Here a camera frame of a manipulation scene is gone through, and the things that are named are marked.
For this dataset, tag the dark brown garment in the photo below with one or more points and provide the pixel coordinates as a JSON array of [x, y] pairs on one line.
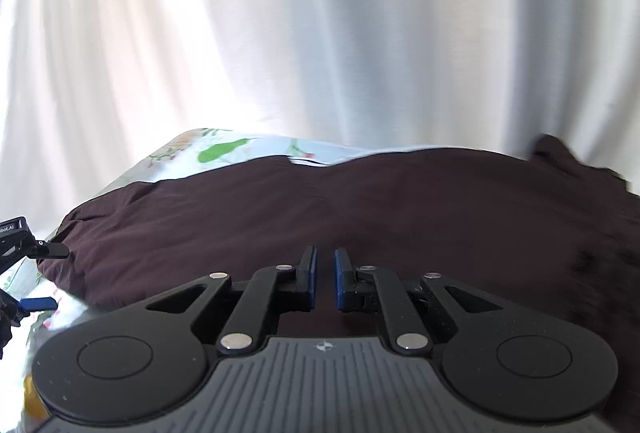
[[400, 208]]

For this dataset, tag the floral printed bed sheet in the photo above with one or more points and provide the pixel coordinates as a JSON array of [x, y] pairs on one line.
[[225, 152]]

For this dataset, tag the white curtain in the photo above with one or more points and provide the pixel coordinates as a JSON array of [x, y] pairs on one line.
[[300, 23]]

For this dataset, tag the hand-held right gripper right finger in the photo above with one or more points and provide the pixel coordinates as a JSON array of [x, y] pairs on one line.
[[342, 280]]

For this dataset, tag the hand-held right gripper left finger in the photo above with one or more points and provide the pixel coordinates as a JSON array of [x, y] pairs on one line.
[[313, 280]]

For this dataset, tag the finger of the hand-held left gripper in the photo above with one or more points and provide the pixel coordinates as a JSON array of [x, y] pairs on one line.
[[37, 302], [52, 250]]

